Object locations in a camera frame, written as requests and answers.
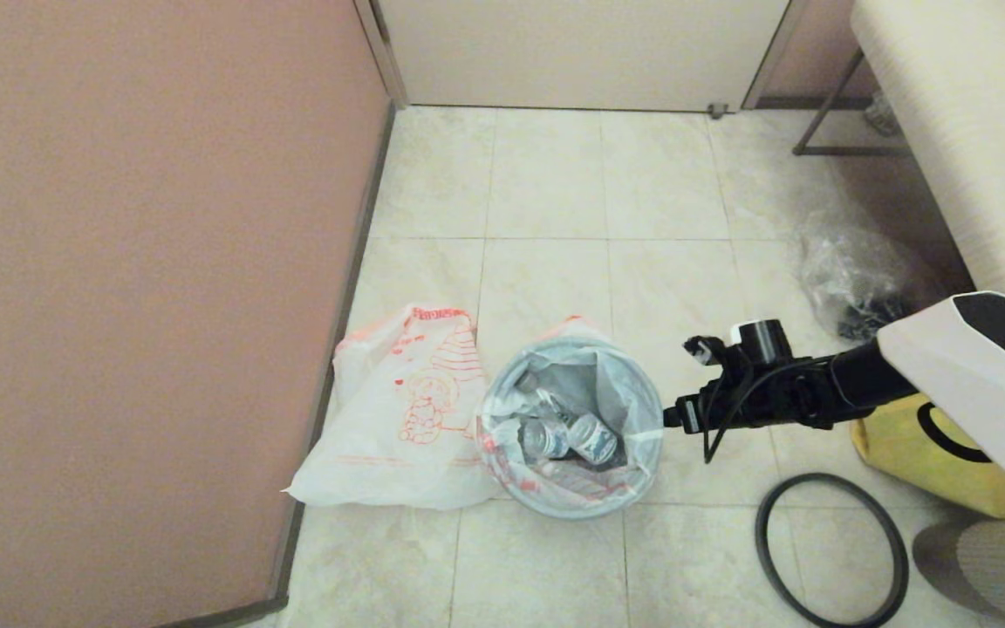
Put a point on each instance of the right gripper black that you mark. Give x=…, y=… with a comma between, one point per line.
x=764, y=401

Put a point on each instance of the used white red-print trash bag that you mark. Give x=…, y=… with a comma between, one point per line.
x=616, y=384

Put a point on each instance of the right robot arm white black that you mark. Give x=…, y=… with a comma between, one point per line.
x=974, y=384

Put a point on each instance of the yellow fabric tote bag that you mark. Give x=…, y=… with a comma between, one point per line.
x=895, y=453

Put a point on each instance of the clear plastic bag dark contents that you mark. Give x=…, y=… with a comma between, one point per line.
x=851, y=270

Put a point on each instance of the flat white cartoon-print plastic bag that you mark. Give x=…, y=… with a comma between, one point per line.
x=380, y=436

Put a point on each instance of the clear plastic water bottle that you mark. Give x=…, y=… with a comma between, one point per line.
x=594, y=439
x=548, y=403
x=546, y=438

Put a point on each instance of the grey ribbed cylinder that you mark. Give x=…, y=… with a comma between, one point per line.
x=982, y=567

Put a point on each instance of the small clear plastic item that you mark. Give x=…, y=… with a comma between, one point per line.
x=882, y=118

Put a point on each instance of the beige door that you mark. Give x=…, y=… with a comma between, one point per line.
x=581, y=52

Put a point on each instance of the white wood-grain table top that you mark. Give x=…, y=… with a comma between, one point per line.
x=974, y=131

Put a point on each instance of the right wrist camera black cylinder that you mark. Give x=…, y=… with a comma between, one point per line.
x=760, y=342

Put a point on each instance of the dark metal table frame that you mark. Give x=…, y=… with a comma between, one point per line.
x=843, y=152

